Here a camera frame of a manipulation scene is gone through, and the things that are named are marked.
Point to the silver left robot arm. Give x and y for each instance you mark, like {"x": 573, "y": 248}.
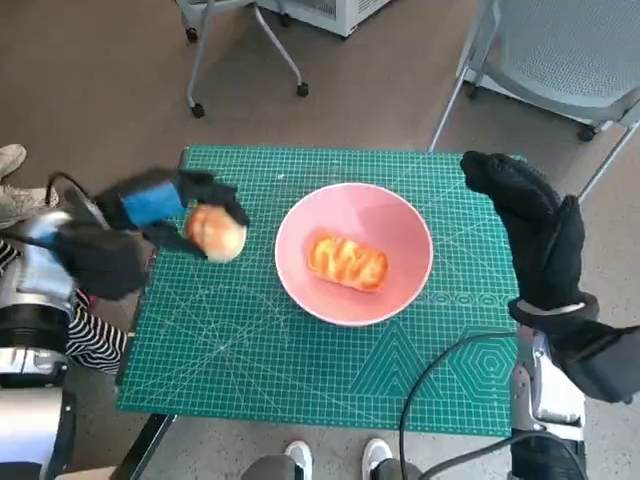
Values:
{"x": 30, "y": 430}

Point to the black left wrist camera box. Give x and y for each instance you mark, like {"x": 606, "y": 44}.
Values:
{"x": 100, "y": 265}

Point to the white cabinet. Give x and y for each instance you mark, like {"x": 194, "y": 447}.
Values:
{"x": 345, "y": 15}

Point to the round toy bread bun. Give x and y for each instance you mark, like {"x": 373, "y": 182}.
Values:
{"x": 220, "y": 240}

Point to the orange striped toy bread loaf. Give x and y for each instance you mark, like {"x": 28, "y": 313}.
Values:
{"x": 345, "y": 260}

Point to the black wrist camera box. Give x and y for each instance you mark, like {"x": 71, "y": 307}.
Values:
{"x": 100, "y": 265}
{"x": 605, "y": 360}

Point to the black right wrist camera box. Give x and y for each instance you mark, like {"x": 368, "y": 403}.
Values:
{"x": 605, "y": 360}

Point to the green cutting mat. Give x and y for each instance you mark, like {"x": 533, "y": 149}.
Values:
{"x": 225, "y": 350}

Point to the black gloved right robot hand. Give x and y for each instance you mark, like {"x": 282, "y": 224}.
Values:
{"x": 545, "y": 240}

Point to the person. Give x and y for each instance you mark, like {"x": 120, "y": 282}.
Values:
{"x": 95, "y": 345}

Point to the pink bowl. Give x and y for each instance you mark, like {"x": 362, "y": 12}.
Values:
{"x": 360, "y": 210}

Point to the grey chair frame with casters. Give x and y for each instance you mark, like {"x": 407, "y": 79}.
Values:
{"x": 196, "y": 70}

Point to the white shoe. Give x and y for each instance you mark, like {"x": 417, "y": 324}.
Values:
{"x": 377, "y": 455}
{"x": 299, "y": 457}

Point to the grey mesh chair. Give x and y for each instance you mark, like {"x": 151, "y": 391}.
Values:
{"x": 550, "y": 50}

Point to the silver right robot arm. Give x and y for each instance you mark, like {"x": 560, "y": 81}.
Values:
{"x": 545, "y": 390}

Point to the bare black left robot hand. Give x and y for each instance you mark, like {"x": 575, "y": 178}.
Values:
{"x": 150, "y": 202}

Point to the dark grey leg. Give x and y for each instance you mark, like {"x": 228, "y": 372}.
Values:
{"x": 400, "y": 472}
{"x": 275, "y": 470}

